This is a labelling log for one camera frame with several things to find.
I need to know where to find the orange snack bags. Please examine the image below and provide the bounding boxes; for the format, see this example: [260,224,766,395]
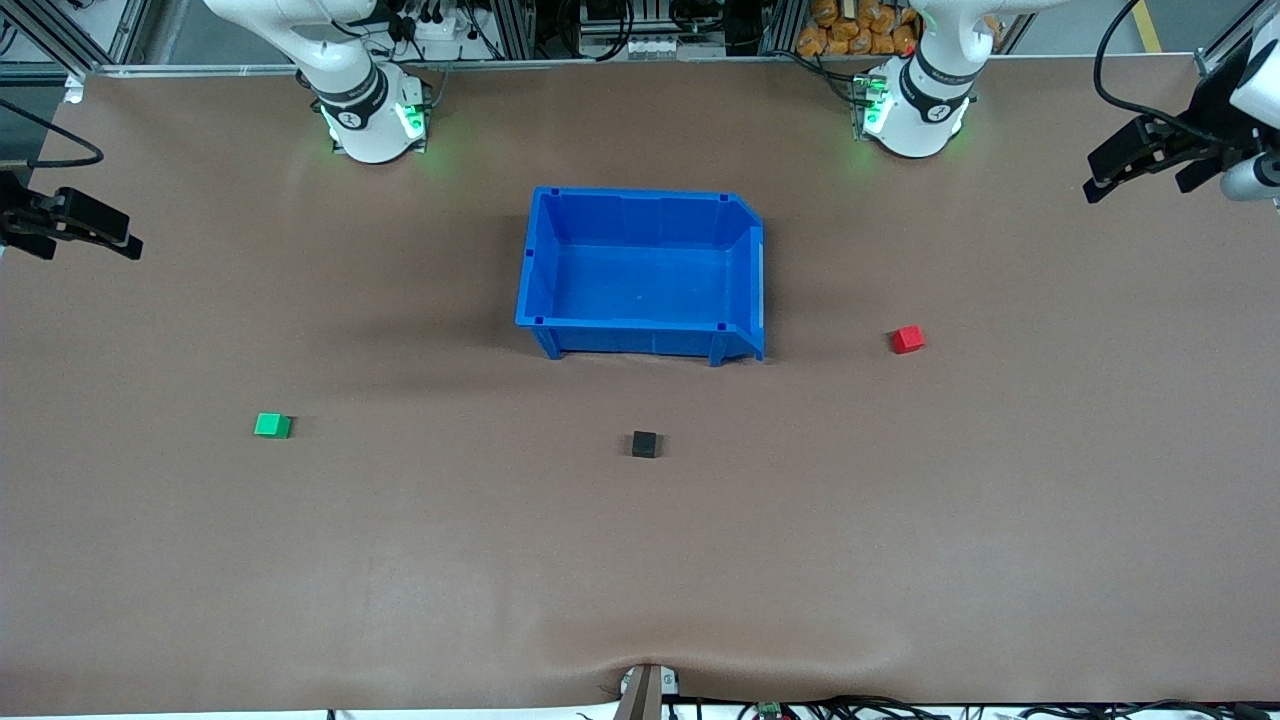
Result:
[797,0,921,57]

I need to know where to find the white power strip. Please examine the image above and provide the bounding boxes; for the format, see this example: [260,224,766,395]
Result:
[412,8,501,63]

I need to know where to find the grey control box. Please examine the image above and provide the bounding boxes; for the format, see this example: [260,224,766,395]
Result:
[578,0,728,61]

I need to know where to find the blue plastic storage bin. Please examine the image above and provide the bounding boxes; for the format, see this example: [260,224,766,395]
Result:
[515,186,767,368]

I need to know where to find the brown table mat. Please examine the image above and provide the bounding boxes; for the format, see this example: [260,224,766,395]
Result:
[0,55,1280,716]

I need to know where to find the metal table clamp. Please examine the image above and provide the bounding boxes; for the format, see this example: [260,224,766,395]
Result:
[615,663,681,720]

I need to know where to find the aluminium frame post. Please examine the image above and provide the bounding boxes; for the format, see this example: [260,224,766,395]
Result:
[1195,0,1266,77]
[760,0,806,56]
[498,0,537,61]
[15,0,151,67]

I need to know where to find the silver table edge rail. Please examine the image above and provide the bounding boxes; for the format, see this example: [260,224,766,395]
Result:
[62,56,863,79]

